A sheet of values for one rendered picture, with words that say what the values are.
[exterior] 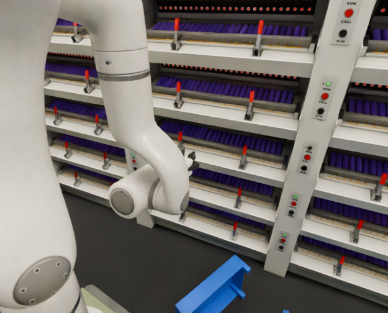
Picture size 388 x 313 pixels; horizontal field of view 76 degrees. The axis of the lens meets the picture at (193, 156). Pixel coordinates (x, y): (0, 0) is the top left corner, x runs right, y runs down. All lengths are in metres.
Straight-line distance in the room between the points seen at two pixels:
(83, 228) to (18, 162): 1.18
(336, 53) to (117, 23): 0.55
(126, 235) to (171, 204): 0.93
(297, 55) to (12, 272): 0.78
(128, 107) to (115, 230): 1.09
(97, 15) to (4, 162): 0.23
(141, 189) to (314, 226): 0.75
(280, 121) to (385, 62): 0.30
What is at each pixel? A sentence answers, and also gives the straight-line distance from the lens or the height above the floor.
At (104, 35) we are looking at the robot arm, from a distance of 0.43.
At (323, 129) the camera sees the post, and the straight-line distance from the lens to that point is 0.84.
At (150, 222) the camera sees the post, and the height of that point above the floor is 0.05.
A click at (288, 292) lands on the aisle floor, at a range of 1.27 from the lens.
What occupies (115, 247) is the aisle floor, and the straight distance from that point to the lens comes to 1.39.
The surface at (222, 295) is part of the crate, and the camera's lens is 1.20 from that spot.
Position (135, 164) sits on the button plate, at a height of 0.41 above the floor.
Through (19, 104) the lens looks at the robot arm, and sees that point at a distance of 0.36.
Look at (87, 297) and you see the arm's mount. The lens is 0.83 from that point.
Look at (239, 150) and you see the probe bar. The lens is 0.98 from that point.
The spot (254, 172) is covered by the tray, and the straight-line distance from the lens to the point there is 0.95.
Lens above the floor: 1.06
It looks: 32 degrees down
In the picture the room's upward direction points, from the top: straight up
